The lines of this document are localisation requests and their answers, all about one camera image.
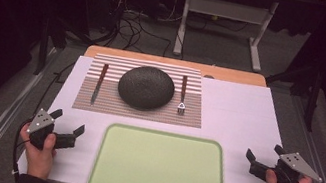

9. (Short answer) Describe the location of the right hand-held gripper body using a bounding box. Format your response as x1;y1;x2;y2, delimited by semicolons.
271;148;326;183

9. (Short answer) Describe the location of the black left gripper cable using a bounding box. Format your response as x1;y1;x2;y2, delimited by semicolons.
6;116;37;183

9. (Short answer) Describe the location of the dark textured round plate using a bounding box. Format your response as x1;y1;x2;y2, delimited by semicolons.
114;61;179;116

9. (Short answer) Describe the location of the white paper sheet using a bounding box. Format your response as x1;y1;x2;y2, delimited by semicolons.
11;46;322;183

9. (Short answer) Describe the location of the wooden-handled fork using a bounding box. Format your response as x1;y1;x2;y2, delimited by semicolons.
175;75;192;117

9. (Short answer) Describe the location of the brown striped woven placemat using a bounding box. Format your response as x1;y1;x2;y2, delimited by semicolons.
72;48;212;132

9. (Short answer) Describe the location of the dark metal stand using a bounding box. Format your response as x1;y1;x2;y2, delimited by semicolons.
258;54;326;134
32;14;74;81

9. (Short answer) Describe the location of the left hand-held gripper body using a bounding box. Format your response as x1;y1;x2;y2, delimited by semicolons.
23;106;62;153

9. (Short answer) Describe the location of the wooden-handled knife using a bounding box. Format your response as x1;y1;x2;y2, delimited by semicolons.
89;62;110;109

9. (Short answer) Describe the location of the bundle of black floor cables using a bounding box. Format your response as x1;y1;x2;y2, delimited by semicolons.
101;0;181;59

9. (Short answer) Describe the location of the white metal desk frame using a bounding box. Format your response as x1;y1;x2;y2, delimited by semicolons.
171;0;281;75

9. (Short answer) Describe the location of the person's left hand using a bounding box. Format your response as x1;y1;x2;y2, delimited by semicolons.
12;122;62;183

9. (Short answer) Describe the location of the light green tray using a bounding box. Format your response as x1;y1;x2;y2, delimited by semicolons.
85;119;240;183

